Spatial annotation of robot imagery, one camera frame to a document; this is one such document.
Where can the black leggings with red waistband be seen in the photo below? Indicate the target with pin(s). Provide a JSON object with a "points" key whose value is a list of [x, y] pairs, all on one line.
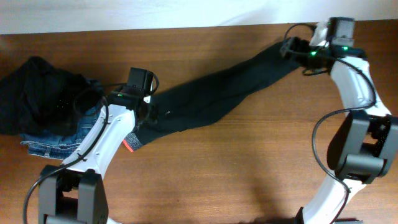
{"points": [[207, 99]]}

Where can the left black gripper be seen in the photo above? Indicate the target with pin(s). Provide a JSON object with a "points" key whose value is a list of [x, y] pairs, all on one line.
{"points": [[149, 112]]}

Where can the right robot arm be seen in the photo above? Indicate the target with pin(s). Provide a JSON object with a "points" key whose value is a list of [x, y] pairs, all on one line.
{"points": [[365, 145]]}

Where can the black garment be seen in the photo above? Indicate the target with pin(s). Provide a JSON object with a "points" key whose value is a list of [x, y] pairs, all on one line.
{"points": [[38, 98]]}

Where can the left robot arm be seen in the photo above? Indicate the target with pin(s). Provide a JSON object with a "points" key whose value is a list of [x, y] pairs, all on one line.
{"points": [[73, 192]]}

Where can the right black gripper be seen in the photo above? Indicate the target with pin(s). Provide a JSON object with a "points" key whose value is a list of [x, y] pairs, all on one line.
{"points": [[293, 43]]}

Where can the blue denim jeans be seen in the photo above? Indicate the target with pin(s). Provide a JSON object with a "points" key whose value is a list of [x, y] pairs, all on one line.
{"points": [[62, 138]]}

